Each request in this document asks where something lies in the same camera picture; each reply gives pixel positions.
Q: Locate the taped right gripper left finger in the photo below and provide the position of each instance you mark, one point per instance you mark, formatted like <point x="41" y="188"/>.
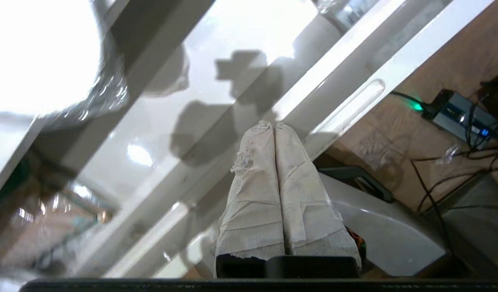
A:
<point x="253" y="202"/>

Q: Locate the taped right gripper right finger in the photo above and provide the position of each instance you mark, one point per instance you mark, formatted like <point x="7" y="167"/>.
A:
<point x="309" y="211"/>

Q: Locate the beige cabinet drawer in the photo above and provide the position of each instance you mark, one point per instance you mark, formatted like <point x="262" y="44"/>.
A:
<point x="273" y="81"/>

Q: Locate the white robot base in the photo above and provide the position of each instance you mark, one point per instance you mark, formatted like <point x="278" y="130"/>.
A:
<point x="386" y="231"/>

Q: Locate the dark grey box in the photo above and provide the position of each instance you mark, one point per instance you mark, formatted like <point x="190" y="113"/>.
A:
<point x="480" y="223"/>

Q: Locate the drink powder bag green label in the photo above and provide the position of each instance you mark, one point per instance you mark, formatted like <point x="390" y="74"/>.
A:
<point x="42" y="215"/>

